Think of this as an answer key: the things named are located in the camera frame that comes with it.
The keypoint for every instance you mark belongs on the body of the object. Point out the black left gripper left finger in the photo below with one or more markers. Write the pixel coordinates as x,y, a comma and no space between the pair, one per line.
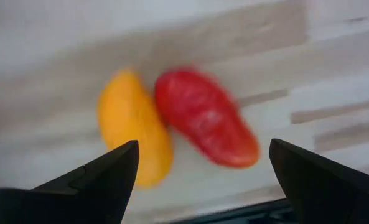
78,199

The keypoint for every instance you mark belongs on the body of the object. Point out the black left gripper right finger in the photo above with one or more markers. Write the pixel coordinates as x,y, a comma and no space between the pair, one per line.
327,193

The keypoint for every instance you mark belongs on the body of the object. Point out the yellow orange mango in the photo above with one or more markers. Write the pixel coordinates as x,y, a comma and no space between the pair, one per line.
131,124

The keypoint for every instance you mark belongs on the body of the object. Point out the red oblong fruit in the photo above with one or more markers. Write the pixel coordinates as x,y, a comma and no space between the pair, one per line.
203,118

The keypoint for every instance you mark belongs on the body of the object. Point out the black aluminium table frame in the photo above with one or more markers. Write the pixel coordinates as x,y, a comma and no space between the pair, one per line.
240,214

